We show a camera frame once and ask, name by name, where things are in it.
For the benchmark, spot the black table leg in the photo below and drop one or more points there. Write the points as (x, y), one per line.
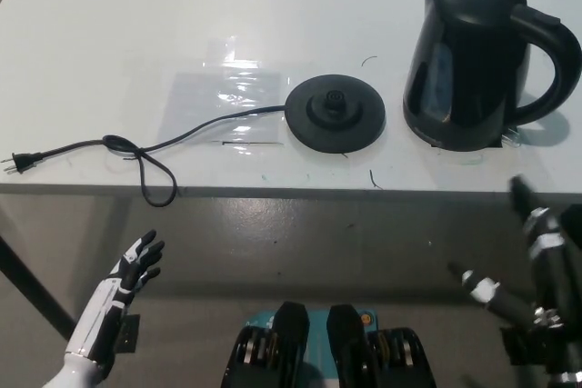
(32, 276)

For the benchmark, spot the black tape patch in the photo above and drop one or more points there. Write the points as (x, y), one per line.
(496, 145)

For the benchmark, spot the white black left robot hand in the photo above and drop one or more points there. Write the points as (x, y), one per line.
(107, 297)

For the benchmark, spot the clear plastic sheet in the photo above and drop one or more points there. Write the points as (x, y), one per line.
(218, 88)

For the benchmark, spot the black square floor plate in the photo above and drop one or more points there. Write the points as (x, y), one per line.
(129, 333)

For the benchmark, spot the black electric kettle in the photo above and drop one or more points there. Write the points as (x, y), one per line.
(459, 74)

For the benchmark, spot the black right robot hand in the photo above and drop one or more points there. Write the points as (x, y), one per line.
(552, 270)

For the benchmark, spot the round black kettle base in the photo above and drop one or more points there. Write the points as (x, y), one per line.
(359, 126)

